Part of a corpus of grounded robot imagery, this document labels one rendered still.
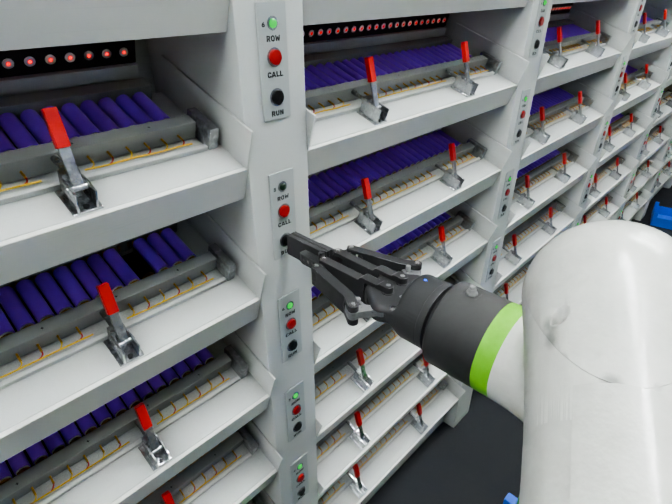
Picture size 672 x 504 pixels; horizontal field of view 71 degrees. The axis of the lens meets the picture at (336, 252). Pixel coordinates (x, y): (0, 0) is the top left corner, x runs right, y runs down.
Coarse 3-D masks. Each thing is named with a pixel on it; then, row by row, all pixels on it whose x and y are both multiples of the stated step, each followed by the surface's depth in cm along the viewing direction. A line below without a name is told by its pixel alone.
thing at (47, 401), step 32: (192, 224) 71; (224, 256) 65; (224, 288) 64; (256, 288) 64; (128, 320) 57; (160, 320) 58; (192, 320) 59; (224, 320) 61; (32, 352) 52; (96, 352) 53; (160, 352) 55; (192, 352) 61; (32, 384) 49; (64, 384) 50; (96, 384) 51; (128, 384) 55; (0, 416) 46; (32, 416) 47; (64, 416) 50; (0, 448) 46
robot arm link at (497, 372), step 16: (512, 304) 44; (496, 320) 42; (512, 320) 41; (496, 336) 41; (512, 336) 40; (480, 352) 41; (496, 352) 41; (512, 352) 40; (480, 368) 41; (496, 368) 40; (512, 368) 40; (480, 384) 42; (496, 384) 41; (512, 384) 40; (496, 400) 42; (512, 400) 40
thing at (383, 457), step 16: (448, 384) 146; (432, 400) 142; (448, 400) 145; (416, 416) 137; (432, 416) 139; (400, 432) 132; (416, 432) 134; (384, 448) 128; (400, 448) 130; (368, 464) 124; (384, 464) 125; (352, 480) 119; (368, 480) 121; (336, 496) 117; (352, 496) 118
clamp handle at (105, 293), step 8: (96, 288) 51; (104, 288) 51; (104, 296) 51; (112, 296) 51; (104, 304) 51; (112, 304) 51; (112, 312) 51; (112, 320) 52; (120, 320) 52; (120, 328) 52; (120, 336) 52
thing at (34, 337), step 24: (192, 264) 63; (120, 288) 57; (144, 288) 58; (168, 288) 61; (192, 288) 62; (72, 312) 53; (96, 312) 54; (24, 336) 50; (48, 336) 52; (0, 360) 49
